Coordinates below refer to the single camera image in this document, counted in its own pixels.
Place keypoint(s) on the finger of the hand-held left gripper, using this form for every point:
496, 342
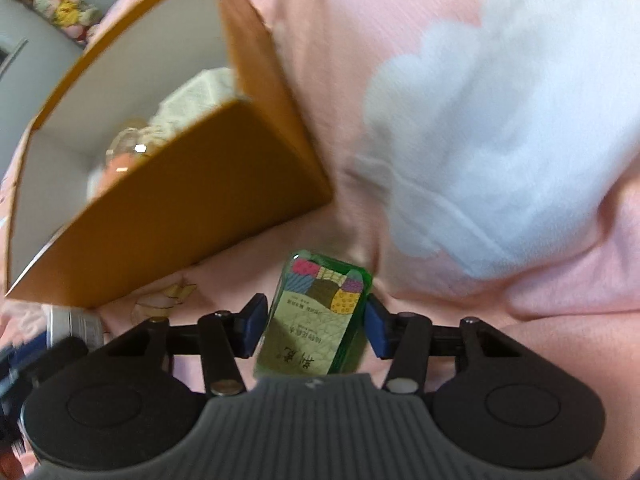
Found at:
30, 370

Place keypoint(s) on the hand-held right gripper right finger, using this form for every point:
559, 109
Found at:
377, 332

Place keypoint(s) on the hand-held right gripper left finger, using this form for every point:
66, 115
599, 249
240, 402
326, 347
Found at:
252, 321

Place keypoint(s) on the green box with patchwork label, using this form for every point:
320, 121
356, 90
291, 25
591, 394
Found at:
310, 325

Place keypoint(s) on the orange cardboard box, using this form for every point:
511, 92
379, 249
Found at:
215, 180

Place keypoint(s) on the peach plastic toy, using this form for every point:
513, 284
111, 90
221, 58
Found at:
116, 170

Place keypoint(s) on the silver round tin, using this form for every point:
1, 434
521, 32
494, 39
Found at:
75, 327

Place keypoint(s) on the clear glass jar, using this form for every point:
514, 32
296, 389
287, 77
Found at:
130, 140

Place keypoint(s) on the white patterned packet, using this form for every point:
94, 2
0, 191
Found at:
195, 97

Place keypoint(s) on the pink cloud print blanket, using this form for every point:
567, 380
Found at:
325, 10

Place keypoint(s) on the hanging column of plush toys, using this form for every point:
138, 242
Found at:
55, 0

